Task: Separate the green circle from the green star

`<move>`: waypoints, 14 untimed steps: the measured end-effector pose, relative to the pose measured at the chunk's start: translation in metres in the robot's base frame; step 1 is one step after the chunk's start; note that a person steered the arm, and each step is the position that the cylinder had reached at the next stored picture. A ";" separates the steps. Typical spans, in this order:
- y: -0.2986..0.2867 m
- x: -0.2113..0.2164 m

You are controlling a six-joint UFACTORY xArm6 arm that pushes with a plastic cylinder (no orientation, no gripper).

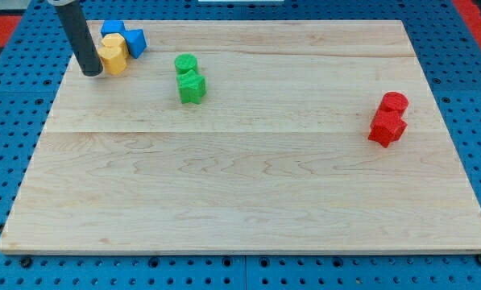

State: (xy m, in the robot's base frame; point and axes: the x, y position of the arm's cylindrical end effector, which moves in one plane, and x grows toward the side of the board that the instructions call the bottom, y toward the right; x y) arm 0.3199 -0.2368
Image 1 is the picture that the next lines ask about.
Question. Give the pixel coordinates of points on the blue cube block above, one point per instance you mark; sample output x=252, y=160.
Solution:
x=112, y=26

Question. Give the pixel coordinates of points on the green cylinder block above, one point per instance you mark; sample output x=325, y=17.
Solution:
x=185, y=62

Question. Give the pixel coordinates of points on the wooden board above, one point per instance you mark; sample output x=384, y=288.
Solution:
x=275, y=160

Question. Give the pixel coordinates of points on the yellow heart block front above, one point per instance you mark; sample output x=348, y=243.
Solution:
x=113, y=59

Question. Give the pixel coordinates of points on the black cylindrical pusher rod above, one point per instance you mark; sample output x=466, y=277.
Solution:
x=76, y=29

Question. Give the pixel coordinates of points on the blue triangle block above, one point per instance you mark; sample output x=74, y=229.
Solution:
x=135, y=41

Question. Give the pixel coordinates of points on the green star block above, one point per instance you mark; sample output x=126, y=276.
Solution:
x=191, y=87

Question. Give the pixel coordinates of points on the red cylinder block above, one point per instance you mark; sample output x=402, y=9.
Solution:
x=394, y=102

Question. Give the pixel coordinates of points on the yellow block rear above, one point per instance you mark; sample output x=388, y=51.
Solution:
x=116, y=40

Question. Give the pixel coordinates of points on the red star block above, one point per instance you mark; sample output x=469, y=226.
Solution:
x=386, y=127

